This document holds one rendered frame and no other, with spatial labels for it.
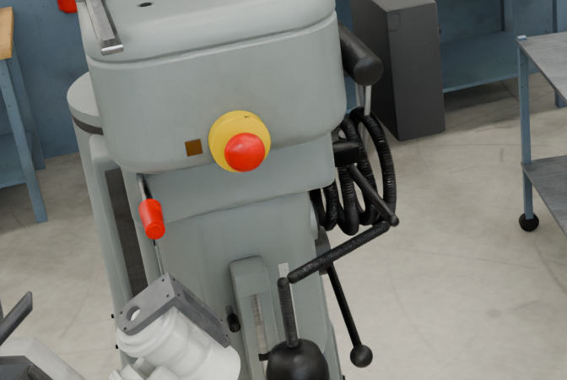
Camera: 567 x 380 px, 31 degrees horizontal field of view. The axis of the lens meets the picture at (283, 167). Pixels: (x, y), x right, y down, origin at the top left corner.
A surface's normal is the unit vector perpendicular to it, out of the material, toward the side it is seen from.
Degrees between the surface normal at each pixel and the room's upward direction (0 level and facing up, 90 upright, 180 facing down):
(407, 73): 90
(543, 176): 0
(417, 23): 90
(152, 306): 32
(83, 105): 0
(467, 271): 0
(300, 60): 90
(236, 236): 90
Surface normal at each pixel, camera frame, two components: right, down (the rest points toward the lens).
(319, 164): 0.22, 0.39
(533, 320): -0.14, -0.90
